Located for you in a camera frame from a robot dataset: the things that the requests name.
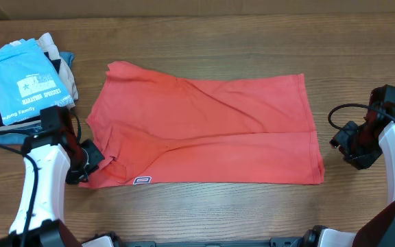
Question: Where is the red t-shirt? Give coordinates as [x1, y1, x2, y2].
[87, 61, 324, 189]

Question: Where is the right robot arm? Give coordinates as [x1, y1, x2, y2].
[295, 85, 395, 247]

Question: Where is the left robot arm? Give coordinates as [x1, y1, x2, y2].
[0, 106, 104, 247]

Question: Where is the light blue printed t-shirt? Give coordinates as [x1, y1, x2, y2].
[0, 38, 73, 126]

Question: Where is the beige folded garment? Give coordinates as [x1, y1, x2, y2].
[36, 33, 79, 100]

